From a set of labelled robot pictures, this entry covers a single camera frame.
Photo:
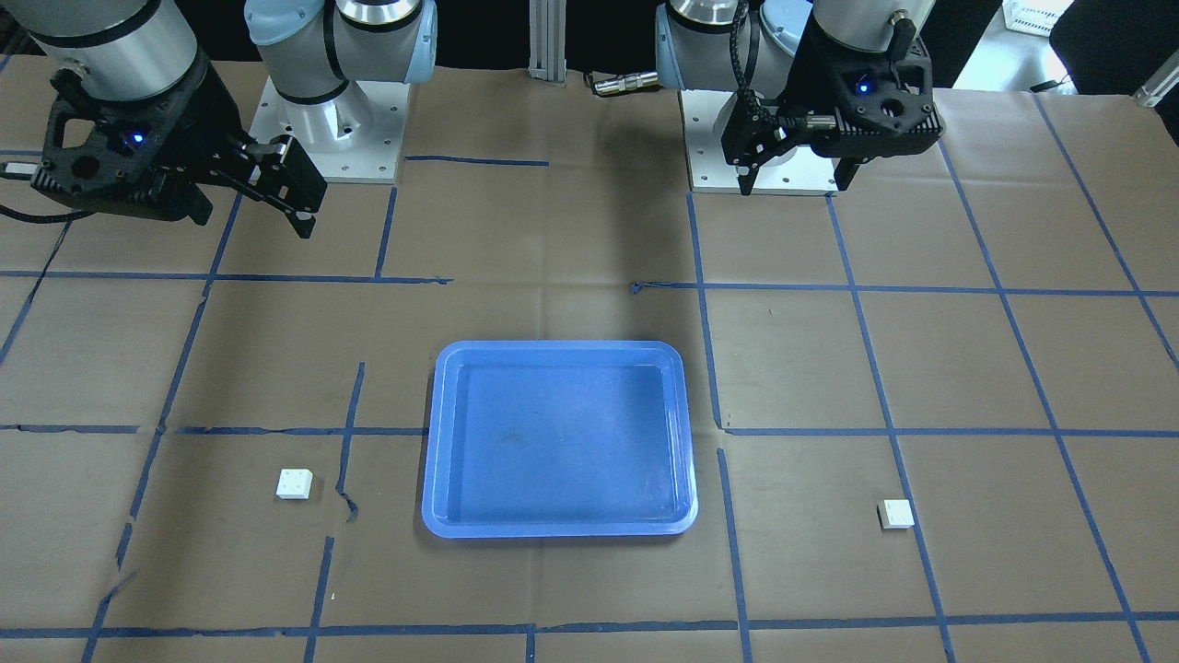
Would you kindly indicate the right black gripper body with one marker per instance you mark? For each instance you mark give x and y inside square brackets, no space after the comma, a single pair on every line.
[201,110]

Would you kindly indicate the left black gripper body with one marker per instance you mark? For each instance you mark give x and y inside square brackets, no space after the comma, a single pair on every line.
[817,72]

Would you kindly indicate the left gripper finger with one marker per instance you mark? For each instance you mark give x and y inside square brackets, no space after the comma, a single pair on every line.
[756,145]

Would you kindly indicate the metal connector plug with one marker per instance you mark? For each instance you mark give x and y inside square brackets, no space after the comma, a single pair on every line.
[626,84]

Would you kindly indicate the blue plastic tray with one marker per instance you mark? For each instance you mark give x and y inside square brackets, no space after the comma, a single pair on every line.
[559,439]

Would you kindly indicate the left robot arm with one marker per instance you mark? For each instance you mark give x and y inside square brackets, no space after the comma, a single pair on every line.
[693,57]

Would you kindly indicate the white block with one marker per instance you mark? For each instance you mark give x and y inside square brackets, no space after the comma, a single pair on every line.
[896,514]
[294,484]

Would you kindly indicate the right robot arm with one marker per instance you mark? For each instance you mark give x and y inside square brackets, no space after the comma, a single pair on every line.
[133,50]

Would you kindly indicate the aluminium frame post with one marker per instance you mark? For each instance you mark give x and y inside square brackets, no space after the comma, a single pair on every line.
[547,40]

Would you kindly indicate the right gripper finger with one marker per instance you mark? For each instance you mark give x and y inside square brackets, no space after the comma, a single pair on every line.
[288,180]

